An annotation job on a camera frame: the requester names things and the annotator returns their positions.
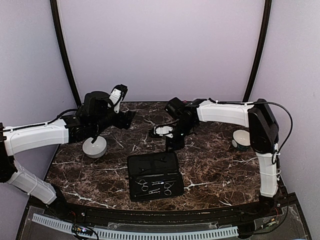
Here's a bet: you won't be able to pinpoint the black front rail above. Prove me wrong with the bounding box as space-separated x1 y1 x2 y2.
27 193 298 227

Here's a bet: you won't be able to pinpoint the silver thinning scissors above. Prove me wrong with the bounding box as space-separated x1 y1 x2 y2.
151 180 175 196

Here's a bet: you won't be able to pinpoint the white slotted cable duct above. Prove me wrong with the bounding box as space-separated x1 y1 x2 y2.
31 213 239 240

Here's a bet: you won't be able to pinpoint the black zippered tool case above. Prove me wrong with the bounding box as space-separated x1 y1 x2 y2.
127 152 185 202

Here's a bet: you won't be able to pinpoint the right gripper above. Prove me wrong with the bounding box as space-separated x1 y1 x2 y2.
165 119 195 153

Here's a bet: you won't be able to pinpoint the white ceramic bowl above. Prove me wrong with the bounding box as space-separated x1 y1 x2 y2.
82 136 108 159

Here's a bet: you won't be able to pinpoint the black frame post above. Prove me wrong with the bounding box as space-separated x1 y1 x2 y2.
242 0 273 102
49 0 82 107

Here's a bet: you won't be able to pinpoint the silver straight scissors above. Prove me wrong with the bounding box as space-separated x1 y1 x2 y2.
135 179 149 192

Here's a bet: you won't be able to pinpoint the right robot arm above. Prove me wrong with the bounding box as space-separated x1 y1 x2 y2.
149 97 282 217

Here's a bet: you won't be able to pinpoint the teal white cup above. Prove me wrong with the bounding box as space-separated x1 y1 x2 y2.
231 129 251 151

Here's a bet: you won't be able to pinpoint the right black frame post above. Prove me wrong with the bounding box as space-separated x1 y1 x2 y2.
242 0 273 102

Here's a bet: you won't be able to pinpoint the left black frame post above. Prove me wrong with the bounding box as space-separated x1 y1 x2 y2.
49 0 82 107

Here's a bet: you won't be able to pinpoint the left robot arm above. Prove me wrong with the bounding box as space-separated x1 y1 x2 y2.
0 84 135 218

